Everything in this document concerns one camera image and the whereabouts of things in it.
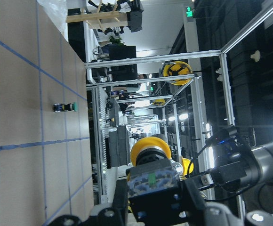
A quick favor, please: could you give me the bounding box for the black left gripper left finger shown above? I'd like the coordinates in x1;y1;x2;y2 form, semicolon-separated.
112;180;128;226

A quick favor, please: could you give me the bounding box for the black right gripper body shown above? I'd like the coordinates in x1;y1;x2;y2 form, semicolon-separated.
193;125;256;193

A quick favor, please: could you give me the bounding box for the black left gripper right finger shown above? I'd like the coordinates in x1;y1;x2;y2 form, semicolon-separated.
180;180;206;212

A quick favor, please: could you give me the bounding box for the yellow push button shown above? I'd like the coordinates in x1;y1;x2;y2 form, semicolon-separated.
127;136;183;198

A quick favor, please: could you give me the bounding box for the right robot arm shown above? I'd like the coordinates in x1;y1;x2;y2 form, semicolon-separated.
191;125;273;193

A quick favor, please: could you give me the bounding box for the green push button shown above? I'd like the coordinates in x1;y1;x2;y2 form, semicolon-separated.
53;102;78;113

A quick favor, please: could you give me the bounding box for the yellow hard hat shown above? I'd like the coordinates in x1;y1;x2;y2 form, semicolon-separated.
162;61;193;86

